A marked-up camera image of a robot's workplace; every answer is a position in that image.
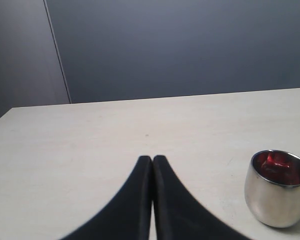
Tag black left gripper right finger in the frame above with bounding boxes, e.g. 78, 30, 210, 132
152, 155, 248, 240

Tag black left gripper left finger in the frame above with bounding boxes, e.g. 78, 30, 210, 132
63, 155, 153, 240

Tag stainless steel cup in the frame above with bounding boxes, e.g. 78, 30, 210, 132
244, 149, 300, 228

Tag candies inside cup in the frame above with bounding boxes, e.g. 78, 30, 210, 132
253, 151, 300, 186

